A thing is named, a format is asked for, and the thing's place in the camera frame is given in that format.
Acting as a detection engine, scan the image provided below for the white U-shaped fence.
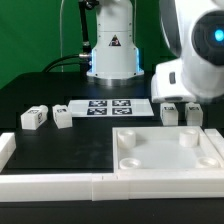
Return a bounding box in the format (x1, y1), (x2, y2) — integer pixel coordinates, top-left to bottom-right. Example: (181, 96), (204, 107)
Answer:
(0, 129), (224, 202)

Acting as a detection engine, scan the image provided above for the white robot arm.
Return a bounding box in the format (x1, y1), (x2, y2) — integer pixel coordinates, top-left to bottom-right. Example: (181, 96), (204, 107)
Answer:
(78, 0), (224, 103)

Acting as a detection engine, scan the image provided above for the grey thin cable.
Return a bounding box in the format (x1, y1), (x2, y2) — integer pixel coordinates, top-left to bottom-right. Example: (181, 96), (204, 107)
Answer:
(59, 0), (66, 73)

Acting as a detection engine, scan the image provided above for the white sheet with markers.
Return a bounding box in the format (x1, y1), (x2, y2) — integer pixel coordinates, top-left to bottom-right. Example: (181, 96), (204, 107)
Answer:
(68, 99), (154, 117)

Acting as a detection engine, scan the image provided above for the black cable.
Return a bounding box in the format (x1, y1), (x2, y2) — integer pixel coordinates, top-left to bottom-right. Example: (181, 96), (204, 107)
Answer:
(41, 0), (93, 73)

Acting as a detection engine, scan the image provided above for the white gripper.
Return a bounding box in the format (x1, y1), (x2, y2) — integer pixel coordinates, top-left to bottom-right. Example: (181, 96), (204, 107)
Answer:
(151, 60), (196, 103)

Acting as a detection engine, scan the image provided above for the white square table top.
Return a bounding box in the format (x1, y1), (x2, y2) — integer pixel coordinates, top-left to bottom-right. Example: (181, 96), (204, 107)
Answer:
(112, 126), (224, 172)

